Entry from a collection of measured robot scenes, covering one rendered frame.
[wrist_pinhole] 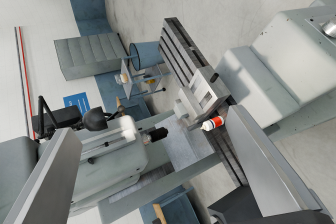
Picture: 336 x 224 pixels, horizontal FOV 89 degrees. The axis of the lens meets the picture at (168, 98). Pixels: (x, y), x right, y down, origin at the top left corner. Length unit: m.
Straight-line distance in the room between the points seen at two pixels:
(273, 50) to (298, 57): 0.09
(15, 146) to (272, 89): 0.86
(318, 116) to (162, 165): 1.03
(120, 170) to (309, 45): 0.73
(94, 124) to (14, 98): 5.91
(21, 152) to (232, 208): 0.69
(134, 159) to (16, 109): 5.69
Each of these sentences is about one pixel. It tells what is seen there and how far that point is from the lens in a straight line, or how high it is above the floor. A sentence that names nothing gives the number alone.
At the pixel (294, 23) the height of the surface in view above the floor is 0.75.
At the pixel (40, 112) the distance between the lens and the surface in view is 0.64.
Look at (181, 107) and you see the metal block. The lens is 0.79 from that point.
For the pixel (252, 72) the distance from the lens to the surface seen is 0.75.
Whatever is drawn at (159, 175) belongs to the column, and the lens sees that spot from 1.08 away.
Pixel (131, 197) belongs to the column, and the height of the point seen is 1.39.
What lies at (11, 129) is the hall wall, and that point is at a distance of 5.98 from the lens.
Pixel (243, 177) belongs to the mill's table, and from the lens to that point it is 0.86.
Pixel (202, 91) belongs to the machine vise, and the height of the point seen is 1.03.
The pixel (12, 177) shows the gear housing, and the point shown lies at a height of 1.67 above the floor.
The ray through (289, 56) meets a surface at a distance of 0.78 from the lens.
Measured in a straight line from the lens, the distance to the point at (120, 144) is 0.59.
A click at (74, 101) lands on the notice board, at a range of 5.80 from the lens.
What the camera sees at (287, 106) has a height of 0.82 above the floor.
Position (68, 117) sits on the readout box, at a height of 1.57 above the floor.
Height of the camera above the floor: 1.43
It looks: 23 degrees down
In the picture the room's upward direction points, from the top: 107 degrees counter-clockwise
